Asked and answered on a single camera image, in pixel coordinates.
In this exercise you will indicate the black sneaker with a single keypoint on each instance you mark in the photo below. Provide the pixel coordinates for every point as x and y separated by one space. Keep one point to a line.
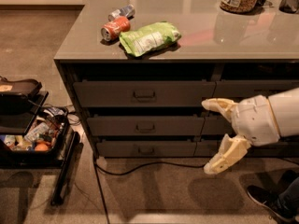
269 200

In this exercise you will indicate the grey drawer cabinet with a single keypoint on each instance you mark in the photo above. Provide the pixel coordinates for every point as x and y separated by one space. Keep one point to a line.
138 71

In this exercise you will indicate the brown leather bag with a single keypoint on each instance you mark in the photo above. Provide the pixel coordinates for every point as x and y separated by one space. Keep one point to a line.
25 88

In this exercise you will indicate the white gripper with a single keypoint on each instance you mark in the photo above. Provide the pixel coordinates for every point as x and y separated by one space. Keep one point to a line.
253 119

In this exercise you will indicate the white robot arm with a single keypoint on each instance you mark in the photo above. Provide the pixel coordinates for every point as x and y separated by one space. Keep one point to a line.
285 108

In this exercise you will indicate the grey drawer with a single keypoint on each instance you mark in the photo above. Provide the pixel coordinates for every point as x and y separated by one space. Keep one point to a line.
246 88
145 125
134 149
286 148
216 125
142 93

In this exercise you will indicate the black bin with groceries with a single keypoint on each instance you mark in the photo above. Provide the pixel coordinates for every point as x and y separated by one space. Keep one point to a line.
49 127

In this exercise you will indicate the orange fruit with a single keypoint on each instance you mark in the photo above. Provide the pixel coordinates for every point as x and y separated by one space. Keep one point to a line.
41 147

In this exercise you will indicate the orange soda can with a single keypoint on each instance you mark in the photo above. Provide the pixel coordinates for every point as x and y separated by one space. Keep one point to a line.
112 29

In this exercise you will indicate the dark glass object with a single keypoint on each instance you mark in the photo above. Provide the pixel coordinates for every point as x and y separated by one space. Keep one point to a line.
289 6

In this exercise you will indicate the green chip bag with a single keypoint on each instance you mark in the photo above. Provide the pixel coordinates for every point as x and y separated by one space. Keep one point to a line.
156 36

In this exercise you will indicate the blue jeans leg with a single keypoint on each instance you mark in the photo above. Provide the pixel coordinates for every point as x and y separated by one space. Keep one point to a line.
289 199

